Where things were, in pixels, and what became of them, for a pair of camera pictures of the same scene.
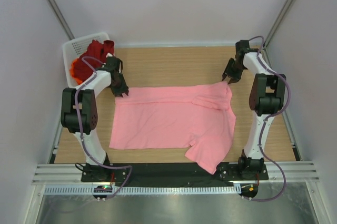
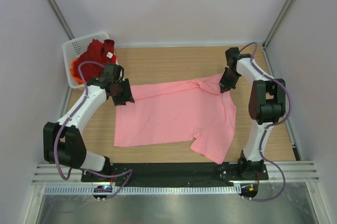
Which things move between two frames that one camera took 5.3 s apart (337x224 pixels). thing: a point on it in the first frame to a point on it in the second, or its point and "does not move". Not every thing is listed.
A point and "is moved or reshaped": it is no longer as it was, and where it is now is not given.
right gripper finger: (224, 75) to (223, 89)
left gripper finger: (118, 95) to (118, 101)
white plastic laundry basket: (75, 48) does not move
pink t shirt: (201, 117) is moved or reshaped
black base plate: (170, 174) does not move
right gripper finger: (232, 80) to (232, 85)
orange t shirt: (71, 69) does not move
